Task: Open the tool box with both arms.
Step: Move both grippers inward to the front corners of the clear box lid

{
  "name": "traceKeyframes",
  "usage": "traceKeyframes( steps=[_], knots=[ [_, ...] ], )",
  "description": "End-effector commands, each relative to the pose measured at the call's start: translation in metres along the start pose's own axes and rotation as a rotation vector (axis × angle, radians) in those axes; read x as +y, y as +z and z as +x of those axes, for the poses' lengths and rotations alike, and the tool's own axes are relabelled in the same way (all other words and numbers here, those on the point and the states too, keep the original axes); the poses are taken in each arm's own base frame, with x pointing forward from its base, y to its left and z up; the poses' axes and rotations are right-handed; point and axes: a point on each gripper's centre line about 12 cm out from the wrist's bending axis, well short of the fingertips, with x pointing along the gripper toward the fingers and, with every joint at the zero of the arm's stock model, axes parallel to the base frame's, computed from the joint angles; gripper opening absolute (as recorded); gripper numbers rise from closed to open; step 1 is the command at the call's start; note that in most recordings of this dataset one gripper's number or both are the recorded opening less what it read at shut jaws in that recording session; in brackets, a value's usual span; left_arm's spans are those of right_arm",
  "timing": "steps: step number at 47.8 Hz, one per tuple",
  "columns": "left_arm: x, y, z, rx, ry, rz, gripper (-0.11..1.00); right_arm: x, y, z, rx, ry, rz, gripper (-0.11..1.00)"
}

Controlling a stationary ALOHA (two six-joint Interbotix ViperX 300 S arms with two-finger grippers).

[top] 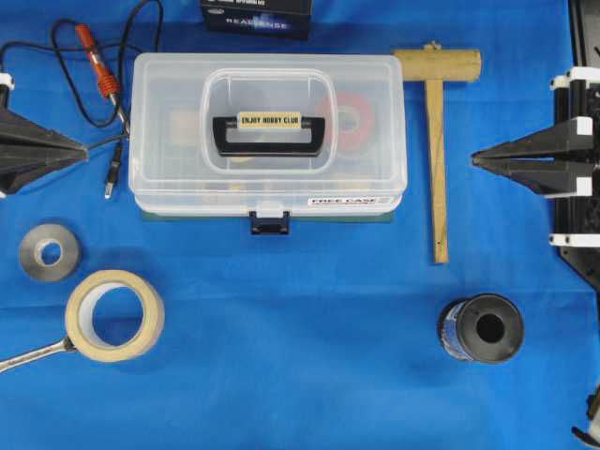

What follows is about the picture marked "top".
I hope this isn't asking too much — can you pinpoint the blue table cloth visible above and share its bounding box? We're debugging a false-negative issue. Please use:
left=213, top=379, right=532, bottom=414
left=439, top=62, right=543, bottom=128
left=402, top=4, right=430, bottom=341
left=1, top=1, right=599, bottom=449

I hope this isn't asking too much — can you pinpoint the black wire spool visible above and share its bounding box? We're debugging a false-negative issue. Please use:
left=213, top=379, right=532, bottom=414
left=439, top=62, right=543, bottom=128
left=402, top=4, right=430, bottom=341
left=437, top=293, right=525, bottom=364

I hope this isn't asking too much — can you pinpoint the black clamp at corner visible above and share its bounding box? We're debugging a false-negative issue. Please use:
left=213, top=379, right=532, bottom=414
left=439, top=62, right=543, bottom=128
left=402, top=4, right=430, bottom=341
left=571, top=385, right=600, bottom=449

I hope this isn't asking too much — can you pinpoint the black tool box handle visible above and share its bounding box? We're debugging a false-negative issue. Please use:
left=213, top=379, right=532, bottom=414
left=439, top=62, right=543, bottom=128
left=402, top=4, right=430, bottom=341
left=212, top=112, right=326, bottom=158

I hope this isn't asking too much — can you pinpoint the red tape roll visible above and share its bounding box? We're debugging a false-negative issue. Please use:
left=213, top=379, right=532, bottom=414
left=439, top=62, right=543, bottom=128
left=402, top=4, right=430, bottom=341
left=336, top=91, right=375, bottom=159

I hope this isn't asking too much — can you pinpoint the clear plastic tool box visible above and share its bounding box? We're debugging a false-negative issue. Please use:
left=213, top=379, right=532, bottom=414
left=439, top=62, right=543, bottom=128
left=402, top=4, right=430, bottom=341
left=128, top=53, right=408, bottom=218

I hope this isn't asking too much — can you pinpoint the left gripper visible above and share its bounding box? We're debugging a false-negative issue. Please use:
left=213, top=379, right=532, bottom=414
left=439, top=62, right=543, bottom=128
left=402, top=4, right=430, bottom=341
left=0, top=72, right=89, bottom=195

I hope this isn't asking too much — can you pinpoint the wooden mallet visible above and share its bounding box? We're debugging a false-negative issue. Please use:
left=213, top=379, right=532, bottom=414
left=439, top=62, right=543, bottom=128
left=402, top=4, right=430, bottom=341
left=393, top=42, right=482, bottom=264

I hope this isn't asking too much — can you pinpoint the grey tape roll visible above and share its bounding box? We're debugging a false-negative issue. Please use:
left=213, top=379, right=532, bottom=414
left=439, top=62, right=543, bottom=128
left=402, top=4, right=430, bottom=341
left=19, top=223, right=81, bottom=282

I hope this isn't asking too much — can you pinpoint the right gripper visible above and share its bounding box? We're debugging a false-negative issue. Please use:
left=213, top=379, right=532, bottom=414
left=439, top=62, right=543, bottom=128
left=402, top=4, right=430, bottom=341
left=472, top=67, right=599, bottom=248

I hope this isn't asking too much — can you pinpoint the dark blue box latch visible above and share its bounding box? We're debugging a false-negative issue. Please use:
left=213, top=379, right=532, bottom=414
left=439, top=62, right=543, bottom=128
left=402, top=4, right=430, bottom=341
left=249, top=211, right=290, bottom=235

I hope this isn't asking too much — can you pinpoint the black RealSense box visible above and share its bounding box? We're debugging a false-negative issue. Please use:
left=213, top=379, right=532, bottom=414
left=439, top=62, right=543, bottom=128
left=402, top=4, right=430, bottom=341
left=199, top=0, right=312, bottom=40

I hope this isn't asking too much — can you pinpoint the beige masking tape roll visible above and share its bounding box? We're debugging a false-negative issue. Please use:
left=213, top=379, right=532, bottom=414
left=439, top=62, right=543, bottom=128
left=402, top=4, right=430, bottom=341
left=65, top=270, right=165, bottom=363

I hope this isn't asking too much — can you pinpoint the black USB cable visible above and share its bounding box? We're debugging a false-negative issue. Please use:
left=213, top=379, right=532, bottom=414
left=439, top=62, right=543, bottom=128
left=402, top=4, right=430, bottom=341
left=0, top=0, right=165, bottom=201

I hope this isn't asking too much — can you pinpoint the orange soldering iron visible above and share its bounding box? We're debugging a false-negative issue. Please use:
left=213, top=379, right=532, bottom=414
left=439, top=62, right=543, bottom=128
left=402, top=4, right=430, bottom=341
left=75, top=23, right=129, bottom=132

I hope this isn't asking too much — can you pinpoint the silver wrench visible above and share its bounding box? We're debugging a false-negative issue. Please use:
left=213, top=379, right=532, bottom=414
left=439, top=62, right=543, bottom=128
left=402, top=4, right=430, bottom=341
left=0, top=337, right=77, bottom=372

